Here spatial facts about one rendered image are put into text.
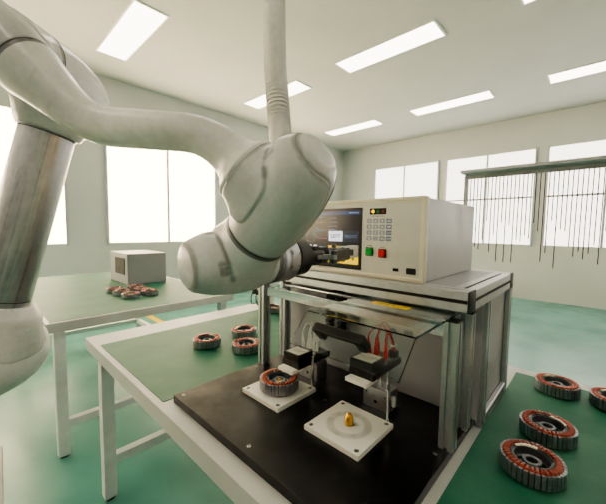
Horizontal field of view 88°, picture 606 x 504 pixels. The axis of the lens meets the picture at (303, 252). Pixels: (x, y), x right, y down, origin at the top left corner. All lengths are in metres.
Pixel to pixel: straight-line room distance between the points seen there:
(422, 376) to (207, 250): 0.72
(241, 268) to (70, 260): 4.81
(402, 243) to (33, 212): 0.81
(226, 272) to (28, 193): 0.51
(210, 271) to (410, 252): 0.50
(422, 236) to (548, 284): 6.35
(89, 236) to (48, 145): 4.42
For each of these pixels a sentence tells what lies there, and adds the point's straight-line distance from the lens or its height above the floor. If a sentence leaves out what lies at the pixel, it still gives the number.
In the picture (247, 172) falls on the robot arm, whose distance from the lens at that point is 0.41.
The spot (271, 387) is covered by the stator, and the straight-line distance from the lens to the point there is 0.94.
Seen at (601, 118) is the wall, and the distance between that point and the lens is 7.23.
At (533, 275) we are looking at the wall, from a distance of 7.09.
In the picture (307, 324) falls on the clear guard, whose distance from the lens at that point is 0.67.
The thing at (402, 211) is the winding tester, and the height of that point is 1.28.
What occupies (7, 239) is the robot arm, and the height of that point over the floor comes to 1.21.
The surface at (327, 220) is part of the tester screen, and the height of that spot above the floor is 1.26.
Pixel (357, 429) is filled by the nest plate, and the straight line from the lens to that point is 0.84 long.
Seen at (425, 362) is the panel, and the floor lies 0.88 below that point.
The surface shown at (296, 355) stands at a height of 0.87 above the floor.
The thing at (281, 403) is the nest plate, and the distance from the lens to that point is 0.92.
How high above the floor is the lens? 1.24
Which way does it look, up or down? 4 degrees down
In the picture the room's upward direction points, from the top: 1 degrees clockwise
